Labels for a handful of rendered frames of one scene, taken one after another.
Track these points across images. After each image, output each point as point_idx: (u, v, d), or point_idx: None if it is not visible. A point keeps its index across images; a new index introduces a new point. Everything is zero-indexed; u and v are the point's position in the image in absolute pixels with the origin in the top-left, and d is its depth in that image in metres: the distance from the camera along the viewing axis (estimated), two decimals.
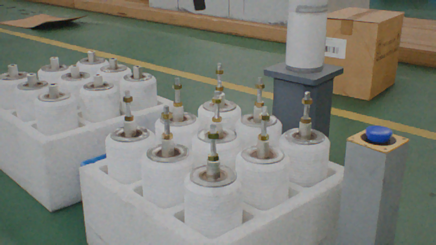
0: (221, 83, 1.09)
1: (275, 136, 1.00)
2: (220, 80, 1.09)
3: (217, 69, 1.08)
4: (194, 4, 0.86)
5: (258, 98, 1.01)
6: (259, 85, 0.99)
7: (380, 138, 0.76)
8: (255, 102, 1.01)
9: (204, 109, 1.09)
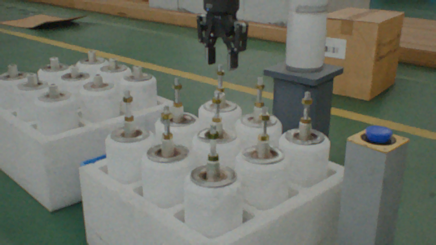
0: (220, 83, 1.09)
1: (275, 136, 1.00)
2: (218, 81, 1.09)
3: (219, 70, 1.07)
4: (208, 60, 1.09)
5: (258, 98, 1.01)
6: (259, 85, 0.99)
7: (380, 138, 0.76)
8: (255, 102, 1.01)
9: None
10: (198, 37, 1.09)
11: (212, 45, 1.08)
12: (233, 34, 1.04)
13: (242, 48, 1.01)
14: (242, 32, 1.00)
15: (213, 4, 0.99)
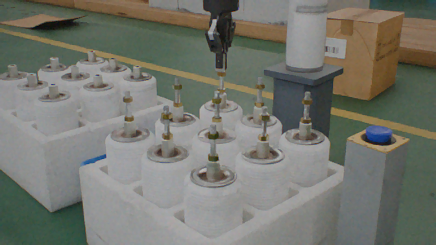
0: (219, 85, 1.09)
1: (275, 136, 1.00)
2: (220, 83, 1.08)
3: (224, 71, 1.08)
4: (224, 66, 1.07)
5: (258, 98, 1.01)
6: (259, 85, 0.99)
7: (380, 138, 0.76)
8: (255, 102, 1.01)
9: None
10: (220, 49, 1.03)
11: None
12: None
13: None
14: None
15: (239, 1, 1.03)
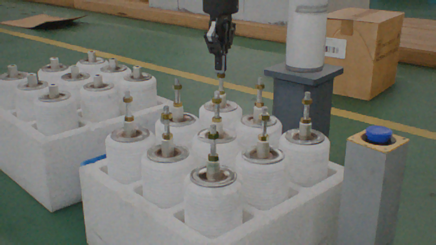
0: (219, 87, 1.09)
1: (275, 136, 1.00)
2: (222, 85, 1.09)
3: (222, 72, 1.09)
4: (224, 67, 1.07)
5: (258, 98, 1.01)
6: (259, 85, 0.99)
7: (380, 138, 0.76)
8: (255, 102, 1.01)
9: (220, 113, 1.07)
10: (220, 50, 1.03)
11: None
12: None
13: None
14: None
15: (239, 4, 1.03)
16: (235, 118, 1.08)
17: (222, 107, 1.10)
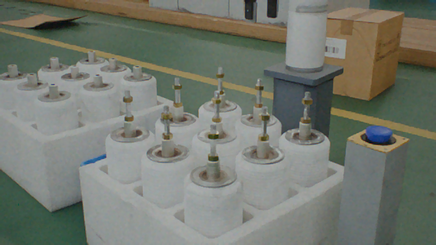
0: (218, 87, 1.09)
1: None
2: (221, 85, 1.09)
3: (221, 72, 1.09)
4: (267, 12, 0.98)
5: (259, 98, 1.02)
6: (257, 83, 1.01)
7: (380, 138, 0.76)
8: None
9: (219, 113, 1.07)
10: None
11: None
12: None
13: None
14: None
15: None
16: (234, 118, 1.08)
17: (222, 107, 1.10)
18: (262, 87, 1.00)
